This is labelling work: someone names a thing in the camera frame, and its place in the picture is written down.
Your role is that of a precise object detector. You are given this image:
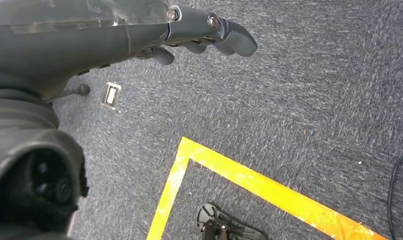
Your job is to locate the small steel floor socket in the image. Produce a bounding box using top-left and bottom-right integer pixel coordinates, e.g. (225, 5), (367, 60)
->
(101, 81), (123, 111)

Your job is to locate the black robot foot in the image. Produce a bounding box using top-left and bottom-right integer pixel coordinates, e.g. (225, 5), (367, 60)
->
(196, 202), (269, 240)

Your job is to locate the black chair leg caster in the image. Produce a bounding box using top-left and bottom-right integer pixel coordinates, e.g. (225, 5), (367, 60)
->
(47, 83), (91, 102)

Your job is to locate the black adapter floor cable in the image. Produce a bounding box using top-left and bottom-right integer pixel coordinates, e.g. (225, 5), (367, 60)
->
(386, 150), (403, 240)

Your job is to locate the yellow floor tape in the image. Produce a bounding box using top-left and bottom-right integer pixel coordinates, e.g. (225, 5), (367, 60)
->
(146, 136), (390, 240)

